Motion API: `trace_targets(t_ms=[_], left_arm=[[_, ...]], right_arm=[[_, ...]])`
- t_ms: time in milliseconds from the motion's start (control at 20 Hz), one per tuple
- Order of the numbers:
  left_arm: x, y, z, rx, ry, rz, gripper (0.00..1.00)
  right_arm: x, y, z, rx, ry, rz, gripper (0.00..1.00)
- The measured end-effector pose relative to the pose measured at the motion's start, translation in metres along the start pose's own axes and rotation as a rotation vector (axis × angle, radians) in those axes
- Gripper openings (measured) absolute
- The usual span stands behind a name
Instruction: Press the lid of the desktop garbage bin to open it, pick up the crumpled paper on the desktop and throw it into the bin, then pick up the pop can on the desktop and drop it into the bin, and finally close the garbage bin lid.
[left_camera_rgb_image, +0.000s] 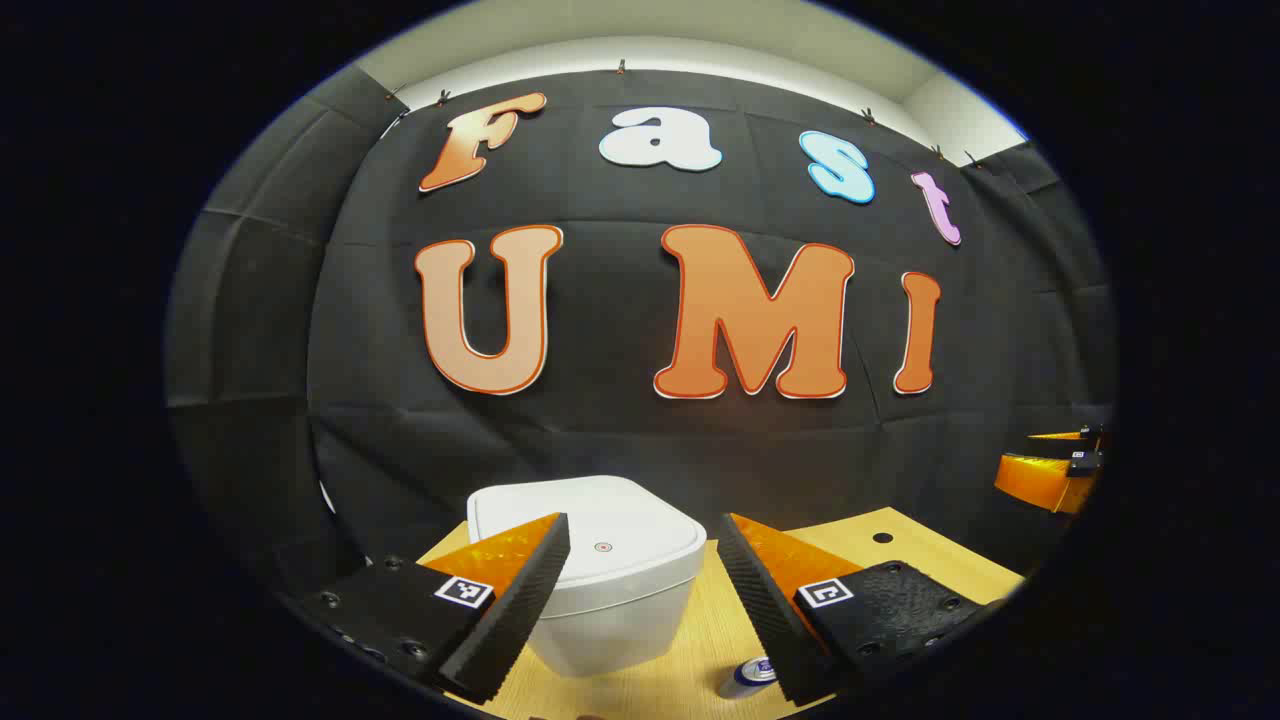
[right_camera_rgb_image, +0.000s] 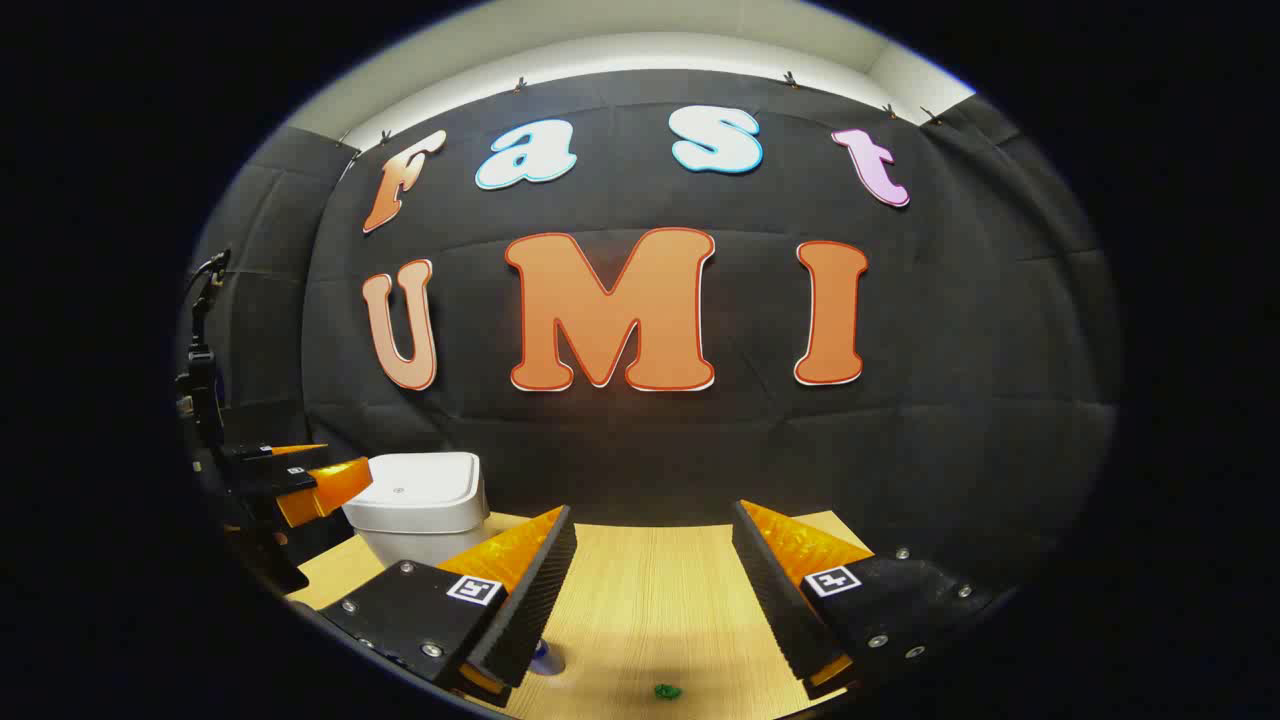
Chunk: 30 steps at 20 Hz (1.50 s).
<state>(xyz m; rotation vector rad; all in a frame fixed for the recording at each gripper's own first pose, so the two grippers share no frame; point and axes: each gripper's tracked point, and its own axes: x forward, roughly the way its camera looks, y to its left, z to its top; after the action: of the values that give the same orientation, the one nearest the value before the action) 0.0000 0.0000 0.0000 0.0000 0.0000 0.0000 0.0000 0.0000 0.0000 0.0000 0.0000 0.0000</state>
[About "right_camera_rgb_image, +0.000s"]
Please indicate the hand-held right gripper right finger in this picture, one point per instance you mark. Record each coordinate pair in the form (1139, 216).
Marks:
(775, 590)

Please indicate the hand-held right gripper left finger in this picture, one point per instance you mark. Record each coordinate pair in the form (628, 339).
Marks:
(535, 590)

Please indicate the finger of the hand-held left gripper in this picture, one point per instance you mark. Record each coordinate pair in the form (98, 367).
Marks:
(275, 482)
(262, 452)

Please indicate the blue pop can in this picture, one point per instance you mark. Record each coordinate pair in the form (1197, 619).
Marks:
(547, 660)

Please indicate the white desktop garbage bin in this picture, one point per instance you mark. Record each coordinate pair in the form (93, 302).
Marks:
(420, 490)

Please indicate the wooden desktop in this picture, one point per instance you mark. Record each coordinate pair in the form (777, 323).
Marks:
(650, 600)

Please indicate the black backdrop cloth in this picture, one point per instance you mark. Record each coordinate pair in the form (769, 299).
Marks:
(265, 230)
(950, 330)

